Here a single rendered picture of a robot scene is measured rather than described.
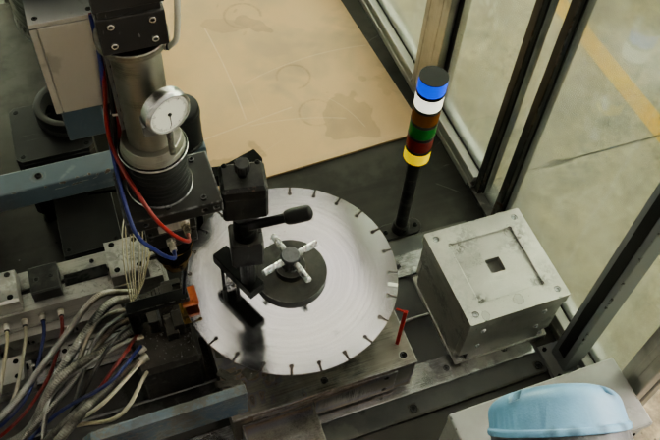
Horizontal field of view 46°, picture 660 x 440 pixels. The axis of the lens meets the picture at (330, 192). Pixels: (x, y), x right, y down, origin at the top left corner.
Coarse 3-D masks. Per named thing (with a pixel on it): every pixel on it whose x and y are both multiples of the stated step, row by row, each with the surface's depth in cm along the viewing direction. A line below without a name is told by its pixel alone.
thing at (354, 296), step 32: (288, 192) 128; (320, 192) 129; (224, 224) 124; (320, 224) 125; (352, 224) 125; (192, 256) 120; (352, 256) 122; (384, 256) 122; (224, 288) 117; (352, 288) 118; (384, 288) 118; (192, 320) 114; (224, 320) 114; (256, 320) 114; (288, 320) 114; (320, 320) 115; (352, 320) 115; (384, 320) 115; (224, 352) 111; (256, 352) 111; (288, 352) 111; (320, 352) 112; (352, 352) 112
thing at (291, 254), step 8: (272, 240) 117; (280, 240) 117; (280, 248) 116; (288, 248) 115; (296, 248) 116; (304, 248) 116; (280, 256) 115; (288, 256) 115; (296, 256) 115; (272, 264) 114; (280, 264) 114; (288, 264) 114; (296, 264) 114; (264, 272) 113; (304, 272) 114; (304, 280) 113
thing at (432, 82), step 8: (424, 72) 117; (432, 72) 117; (440, 72) 117; (424, 80) 116; (432, 80) 116; (440, 80) 116; (448, 80) 117; (416, 88) 119; (424, 88) 117; (432, 88) 116; (440, 88) 116; (424, 96) 118; (432, 96) 117; (440, 96) 118
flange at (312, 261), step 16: (288, 240) 122; (272, 256) 120; (304, 256) 120; (320, 256) 120; (256, 272) 118; (272, 272) 118; (288, 272) 116; (320, 272) 118; (272, 288) 116; (288, 288) 116; (304, 288) 117; (320, 288) 117; (288, 304) 116
